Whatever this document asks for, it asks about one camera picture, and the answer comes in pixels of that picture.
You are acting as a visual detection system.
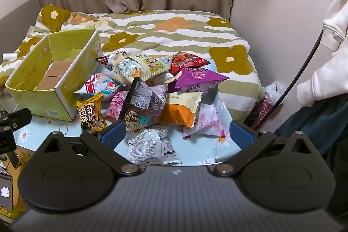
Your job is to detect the white plastic bag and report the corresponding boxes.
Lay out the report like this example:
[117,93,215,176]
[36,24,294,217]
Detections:
[264,81,286,105]

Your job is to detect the white hoodie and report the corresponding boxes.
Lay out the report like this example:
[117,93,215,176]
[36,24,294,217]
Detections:
[296,0,348,108]

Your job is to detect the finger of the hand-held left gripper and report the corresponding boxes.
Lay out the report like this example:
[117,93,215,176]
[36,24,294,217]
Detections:
[0,108,32,153]

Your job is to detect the silver white snack packet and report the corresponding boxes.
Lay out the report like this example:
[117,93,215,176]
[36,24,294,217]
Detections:
[127,128,182,166]

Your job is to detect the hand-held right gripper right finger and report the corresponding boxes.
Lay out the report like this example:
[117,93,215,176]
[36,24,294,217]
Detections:
[213,121,314,177]

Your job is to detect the gold black snack packet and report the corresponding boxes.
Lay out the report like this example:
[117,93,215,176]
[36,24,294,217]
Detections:
[74,91,108,132]

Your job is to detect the dark blue clothes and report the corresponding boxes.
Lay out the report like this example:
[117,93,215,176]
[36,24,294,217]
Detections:
[273,93,348,157]

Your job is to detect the clear brown labelled snack packet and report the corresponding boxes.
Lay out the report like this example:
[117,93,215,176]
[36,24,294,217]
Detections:
[122,77,168,132]

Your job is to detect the purple triangular snack packet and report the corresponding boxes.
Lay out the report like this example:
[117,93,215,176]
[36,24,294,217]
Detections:
[174,67,230,94]

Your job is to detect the green cardboard box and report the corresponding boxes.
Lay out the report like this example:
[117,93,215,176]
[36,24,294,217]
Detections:
[5,28,104,122]

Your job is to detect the pale pink white snack packet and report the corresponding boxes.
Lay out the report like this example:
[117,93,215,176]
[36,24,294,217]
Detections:
[182,102,227,139]

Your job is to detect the floral striped blanket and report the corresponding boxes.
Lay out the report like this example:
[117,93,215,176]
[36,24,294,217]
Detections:
[0,4,263,124]

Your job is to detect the grey headboard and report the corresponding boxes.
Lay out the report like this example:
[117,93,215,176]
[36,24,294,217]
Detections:
[0,0,41,43]

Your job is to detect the yellow bag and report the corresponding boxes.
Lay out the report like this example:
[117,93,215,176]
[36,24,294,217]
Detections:
[0,152,31,219]

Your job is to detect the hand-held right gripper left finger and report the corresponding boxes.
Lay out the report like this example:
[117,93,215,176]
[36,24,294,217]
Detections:
[35,119,142,177]

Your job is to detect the pink waste basket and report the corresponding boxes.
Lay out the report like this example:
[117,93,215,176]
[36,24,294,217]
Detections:
[256,93,277,127]

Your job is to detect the red triangular snack packet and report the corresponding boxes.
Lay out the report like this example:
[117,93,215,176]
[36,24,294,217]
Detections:
[171,52,212,77]

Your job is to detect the cream orange snack packet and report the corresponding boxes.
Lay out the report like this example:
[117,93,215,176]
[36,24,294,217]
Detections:
[162,91,203,129]

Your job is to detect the green white cartoon snack packet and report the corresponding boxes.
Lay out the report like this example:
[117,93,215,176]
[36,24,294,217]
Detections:
[112,53,171,86]

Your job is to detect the red white blue snack packet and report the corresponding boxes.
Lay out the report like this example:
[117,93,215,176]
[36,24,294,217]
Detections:
[74,72,123,100]

